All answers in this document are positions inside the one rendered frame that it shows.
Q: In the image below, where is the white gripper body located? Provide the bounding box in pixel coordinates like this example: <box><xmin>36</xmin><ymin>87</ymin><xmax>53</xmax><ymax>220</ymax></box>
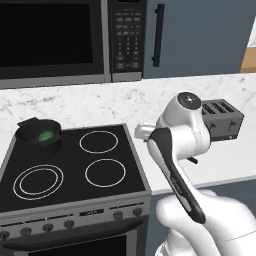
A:
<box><xmin>134</xmin><ymin>121</ymin><xmax>158</xmax><ymax>141</ymax></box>

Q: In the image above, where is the blue-grey base cupboard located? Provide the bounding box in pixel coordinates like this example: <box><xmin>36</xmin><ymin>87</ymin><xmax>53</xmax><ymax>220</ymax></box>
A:
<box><xmin>145</xmin><ymin>179</ymin><xmax>256</xmax><ymax>256</ymax></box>

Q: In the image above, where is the green broccoli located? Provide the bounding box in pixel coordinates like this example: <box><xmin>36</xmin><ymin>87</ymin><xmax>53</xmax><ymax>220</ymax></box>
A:
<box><xmin>37</xmin><ymin>130</ymin><xmax>55</xmax><ymax>143</ymax></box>

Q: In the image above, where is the black cupboard handle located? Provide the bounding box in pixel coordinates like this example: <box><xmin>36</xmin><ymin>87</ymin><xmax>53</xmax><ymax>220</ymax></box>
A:
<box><xmin>151</xmin><ymin>3</ymin><xmax>166</xmax><ymax>68</ymax></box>

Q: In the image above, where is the tan wooden cabinet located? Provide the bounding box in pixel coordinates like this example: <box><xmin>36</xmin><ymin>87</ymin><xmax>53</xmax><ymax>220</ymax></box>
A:
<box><xmin>240</xmin><ymin>46</ymin><xmax>256</xmax><ymax>74</ymax></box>

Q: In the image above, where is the black and steel stove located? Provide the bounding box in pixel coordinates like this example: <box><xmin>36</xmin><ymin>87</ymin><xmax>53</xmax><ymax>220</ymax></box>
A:
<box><xmin>0</xmin><ymin>123</ymin><xmax>153</xmax><ymax>256</ymax></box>

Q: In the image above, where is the grey toaster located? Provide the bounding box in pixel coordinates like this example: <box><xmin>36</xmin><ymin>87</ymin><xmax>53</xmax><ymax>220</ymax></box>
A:
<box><xmin>199</xmin><ymin>98</ymin><xmax>245</xmax><ymax>142</ymax></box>

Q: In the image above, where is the black microwave door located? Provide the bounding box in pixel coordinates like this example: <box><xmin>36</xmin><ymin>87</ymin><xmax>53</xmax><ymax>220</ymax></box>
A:
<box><xmin>0</xmin><ymin>0</ymin><xmax>112</xmax><ymax>90</ymax></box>

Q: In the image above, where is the blue-grey cupboard door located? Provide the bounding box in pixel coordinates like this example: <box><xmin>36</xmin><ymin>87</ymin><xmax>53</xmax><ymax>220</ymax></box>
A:
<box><xmin>143</xmin><ymin>0</ymin><xmax>256</xmax><ymax>80</ymax></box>

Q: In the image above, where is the steel and black microwave oven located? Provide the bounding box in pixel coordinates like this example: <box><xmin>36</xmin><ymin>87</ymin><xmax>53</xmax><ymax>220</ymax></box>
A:
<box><xmin>0</xmin><ymin>0</ymin><xmax>148</xmax><ymax>90</ymax></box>

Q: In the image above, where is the black cooking pot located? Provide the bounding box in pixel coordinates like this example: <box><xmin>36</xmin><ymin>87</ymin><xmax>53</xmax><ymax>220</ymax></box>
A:
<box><xmin>14</xmin><ymin>116</ymin><xmax>64</xmax><ymax>160</ymax></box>

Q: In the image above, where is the stove oven door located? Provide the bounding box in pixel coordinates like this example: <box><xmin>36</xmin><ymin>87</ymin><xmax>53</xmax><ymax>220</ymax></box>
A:
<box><xmin>0</xmin><ymin>215</ymin><xmax>150</xmax><ymax>256</ymax></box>

